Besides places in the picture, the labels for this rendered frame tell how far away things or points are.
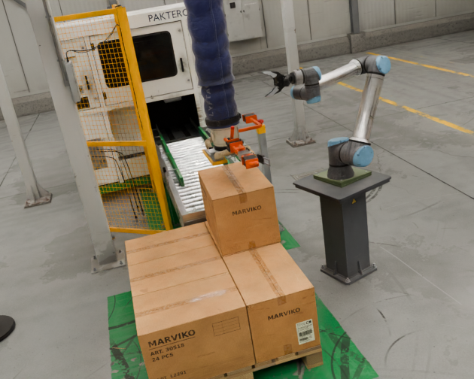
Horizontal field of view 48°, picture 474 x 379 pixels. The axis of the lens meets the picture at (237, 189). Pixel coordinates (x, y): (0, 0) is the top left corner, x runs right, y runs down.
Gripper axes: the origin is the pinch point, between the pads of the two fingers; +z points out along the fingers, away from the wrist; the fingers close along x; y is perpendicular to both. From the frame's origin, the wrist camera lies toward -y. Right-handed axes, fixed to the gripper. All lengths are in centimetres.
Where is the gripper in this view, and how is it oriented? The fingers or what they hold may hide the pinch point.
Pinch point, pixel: (263, 85)
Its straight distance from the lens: 326.2
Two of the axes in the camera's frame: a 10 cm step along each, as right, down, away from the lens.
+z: -9.5, 2.3, -1.9
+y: -2.6, -3.3, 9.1
